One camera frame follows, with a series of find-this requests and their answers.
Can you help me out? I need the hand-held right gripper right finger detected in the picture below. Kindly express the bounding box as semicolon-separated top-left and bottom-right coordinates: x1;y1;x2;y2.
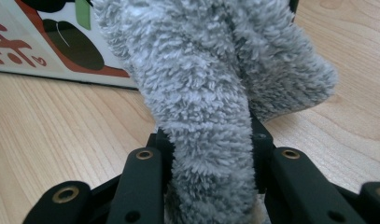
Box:
248;111;276;194

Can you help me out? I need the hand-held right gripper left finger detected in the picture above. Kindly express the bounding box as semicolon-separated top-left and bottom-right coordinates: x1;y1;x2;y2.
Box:
146;127;176;189

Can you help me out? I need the grey fluffy cloth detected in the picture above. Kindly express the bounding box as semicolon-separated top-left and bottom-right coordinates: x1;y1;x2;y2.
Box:
91;0;339;224

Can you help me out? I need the panda picture board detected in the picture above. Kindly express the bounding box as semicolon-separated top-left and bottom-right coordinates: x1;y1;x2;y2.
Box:
0;0;139;90

